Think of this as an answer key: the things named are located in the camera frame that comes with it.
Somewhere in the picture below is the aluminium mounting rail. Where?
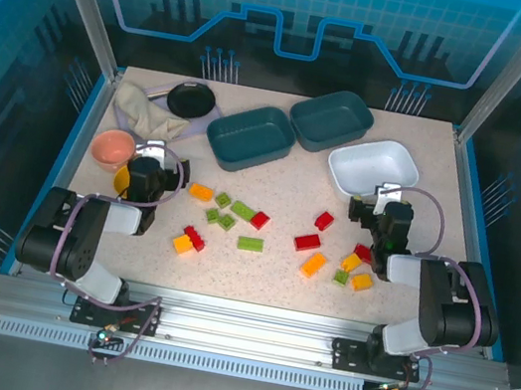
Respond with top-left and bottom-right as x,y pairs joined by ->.
0,258 -> 517,390

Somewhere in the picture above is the long green lego brick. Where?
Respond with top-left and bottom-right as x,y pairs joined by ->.
229,199 -> 259,223
236,234 -> 266,256

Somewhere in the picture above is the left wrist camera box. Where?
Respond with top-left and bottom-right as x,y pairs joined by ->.
133,136 -> 170,165

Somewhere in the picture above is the slotted cable duct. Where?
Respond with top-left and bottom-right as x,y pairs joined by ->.
0,313 -> 368,390

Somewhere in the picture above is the beige cloth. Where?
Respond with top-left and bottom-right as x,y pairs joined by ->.
108,79 -> 197,146

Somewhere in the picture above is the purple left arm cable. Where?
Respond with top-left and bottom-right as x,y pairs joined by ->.
33,126 -> 196,375

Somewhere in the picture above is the small connector with LED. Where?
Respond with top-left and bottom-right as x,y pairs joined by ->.
93,325 -> 119,348
375,376 -> 409,390

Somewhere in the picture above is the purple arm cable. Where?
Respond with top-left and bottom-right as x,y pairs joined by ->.
345,180 -> 510,390
33,126 -> 196,375

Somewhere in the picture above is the white plastic container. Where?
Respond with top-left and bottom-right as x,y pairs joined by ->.
320,130 -> 426,217

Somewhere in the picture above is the pink bowl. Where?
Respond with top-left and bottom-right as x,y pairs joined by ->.
87,125 -> 140,177

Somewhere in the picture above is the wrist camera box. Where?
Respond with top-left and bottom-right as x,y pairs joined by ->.
133,136 -> 170,165
370,179 -> 408,220

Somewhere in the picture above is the aluminium side rail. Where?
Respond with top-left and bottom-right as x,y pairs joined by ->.
417,130 -> 521,360
6,58 -> 124,290

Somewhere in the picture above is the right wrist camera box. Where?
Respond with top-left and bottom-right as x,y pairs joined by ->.
370,179 -> 408,220

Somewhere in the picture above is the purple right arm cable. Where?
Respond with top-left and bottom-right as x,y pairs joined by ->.
345,180 -> 510,390

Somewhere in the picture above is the teal plastic container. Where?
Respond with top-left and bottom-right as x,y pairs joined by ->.
199,95 -> 301,184
282,81 -> 379,163

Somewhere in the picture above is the black frying pan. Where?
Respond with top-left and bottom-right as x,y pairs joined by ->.
142,74 -> 221,125

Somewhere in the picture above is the yellow lego brick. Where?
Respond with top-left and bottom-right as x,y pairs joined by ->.
339,250 -> 365,276

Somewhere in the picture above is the orange lego brick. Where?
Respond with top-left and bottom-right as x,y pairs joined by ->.
297,249 -> 330,282
186,182 -> 217,204
349,270 -> 376,294
169,232 -> 198,259

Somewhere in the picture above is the red lego brick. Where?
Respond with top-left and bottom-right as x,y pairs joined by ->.
312,209 -> 337,233
352,242 -> 377,266
180,224 -> 210,253
291,230 -> 324,256
249,209 -> 272,233

